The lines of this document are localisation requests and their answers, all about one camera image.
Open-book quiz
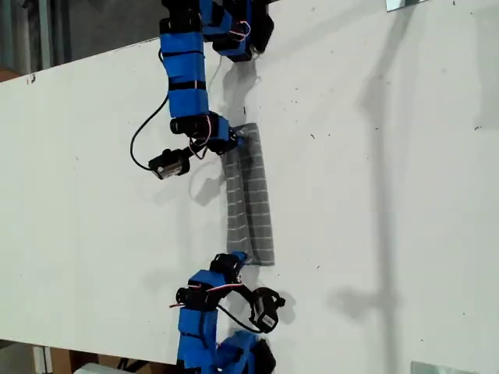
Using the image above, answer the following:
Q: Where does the grey striped square towel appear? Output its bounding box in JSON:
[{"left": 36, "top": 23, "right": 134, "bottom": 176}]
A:
[{"left": 220, "top": 122, "right": 277, "bottom": 268}]

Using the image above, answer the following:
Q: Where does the white box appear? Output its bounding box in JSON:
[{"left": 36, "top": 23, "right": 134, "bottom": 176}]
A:
[{"left": 73, "top": 362, "right": 118, "bottom": 374}]

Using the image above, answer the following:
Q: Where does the white table leg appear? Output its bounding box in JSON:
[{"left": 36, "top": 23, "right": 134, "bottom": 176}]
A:
[{"left": 33, "top": 344, "right": 54, "bottom": 374}]

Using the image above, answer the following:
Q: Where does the grey metal beam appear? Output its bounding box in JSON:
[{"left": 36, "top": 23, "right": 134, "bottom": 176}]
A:
[{"left": 37, "top": 0, "right": 54, "bottom": 73}]

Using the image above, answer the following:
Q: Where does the black camera stalk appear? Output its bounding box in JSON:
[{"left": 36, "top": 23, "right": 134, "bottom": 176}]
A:
[
  {"left": 228, "top": 284, "right": 254, "bottom": 305},
  {"left": 182, "top": 142, "right": 214, "bottom": 161}
]

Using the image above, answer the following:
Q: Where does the black camera cable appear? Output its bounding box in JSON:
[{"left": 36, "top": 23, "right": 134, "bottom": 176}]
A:
[
  {"left": 216, "top": 303, "right": 260, "bottom": 334},
  {"left": 129, "top": 97, "right": 172, "bottom": 171}
]

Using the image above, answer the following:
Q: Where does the silver black camera box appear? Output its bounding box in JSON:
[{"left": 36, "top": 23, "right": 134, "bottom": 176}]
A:
[
  {"left": 147, "top": 147, "right": 192, "bottom": 181},
  {"left": 248, "top": 287, "right": 287, "bottom": 334}
]

